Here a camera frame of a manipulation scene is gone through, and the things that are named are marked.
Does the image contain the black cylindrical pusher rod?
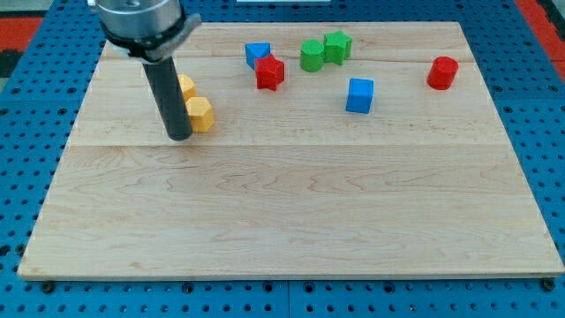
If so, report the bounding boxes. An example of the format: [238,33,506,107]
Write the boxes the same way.
[143,57,192,141]

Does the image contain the red star block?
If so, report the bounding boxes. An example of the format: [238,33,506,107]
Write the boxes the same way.
[255,54,285,91]

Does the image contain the green star block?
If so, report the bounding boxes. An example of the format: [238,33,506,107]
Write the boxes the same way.
[323,30,352,65]

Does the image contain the yellow block behind rod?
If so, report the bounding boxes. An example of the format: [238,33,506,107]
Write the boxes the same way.
[177,74,198,102]

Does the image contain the yellow hexagon block front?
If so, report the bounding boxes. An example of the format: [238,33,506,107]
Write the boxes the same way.
[185,97,215,133]

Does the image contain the blue triangle block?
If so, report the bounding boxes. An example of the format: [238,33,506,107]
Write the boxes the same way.
[245,42,271,70]

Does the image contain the green cylinder block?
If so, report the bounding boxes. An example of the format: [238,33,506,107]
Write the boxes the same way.
[300,39,325,72]

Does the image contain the wooden board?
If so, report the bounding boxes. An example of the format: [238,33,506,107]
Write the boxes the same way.
[18,22,564,281]

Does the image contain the blue cube block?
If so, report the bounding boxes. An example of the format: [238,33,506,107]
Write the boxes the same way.
[345,78,374,114]

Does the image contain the red cylinder block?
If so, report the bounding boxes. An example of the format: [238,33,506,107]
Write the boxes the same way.
[426,56,459,90]

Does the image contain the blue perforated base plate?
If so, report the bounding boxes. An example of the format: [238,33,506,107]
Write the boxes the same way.
[1,1,564,317]

